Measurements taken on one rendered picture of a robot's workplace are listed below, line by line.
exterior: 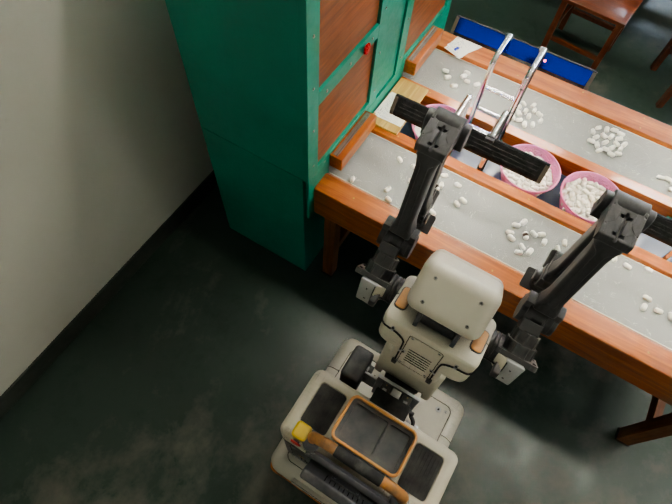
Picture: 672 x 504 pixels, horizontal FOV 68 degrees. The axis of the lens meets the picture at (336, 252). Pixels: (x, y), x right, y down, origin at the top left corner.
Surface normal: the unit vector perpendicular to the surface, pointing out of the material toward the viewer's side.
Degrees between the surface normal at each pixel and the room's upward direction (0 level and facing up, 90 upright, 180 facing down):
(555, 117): 0
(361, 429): 0
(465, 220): 0
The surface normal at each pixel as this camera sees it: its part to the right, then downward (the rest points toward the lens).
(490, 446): 0.04, -0.47
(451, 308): -0.36, 0.22
